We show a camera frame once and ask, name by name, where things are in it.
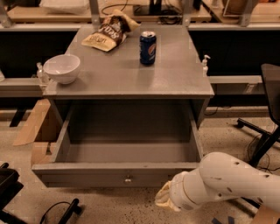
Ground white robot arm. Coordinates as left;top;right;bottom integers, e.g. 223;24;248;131
155;152;280;212

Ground grey cabinet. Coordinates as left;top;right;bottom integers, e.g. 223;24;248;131
44;23;214;123

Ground blue soda can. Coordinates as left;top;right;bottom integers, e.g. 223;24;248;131
139;31;157;65

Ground cardboard box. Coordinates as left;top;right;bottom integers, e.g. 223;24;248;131
13;99;61;165

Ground right pump bottle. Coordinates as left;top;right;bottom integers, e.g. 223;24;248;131
202;54;211;76

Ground brown chips bag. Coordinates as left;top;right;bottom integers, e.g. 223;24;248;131
81;9;140;52

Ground black office chair right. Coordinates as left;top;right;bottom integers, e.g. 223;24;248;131
235;63;280;169

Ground grey top drawer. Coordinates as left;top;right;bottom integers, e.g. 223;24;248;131
31;101;203;188

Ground black cable on floor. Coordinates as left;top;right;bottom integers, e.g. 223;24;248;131
39;200;74;224

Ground left pump bottle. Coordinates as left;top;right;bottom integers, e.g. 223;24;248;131
37;62;49;84

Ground pump bottle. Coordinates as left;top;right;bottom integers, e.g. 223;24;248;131
202;54;211;76
37;62;49;84

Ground black chair left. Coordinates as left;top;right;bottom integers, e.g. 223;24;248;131
0;163;82;224

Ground white bowl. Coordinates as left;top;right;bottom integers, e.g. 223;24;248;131
43;54;81;84

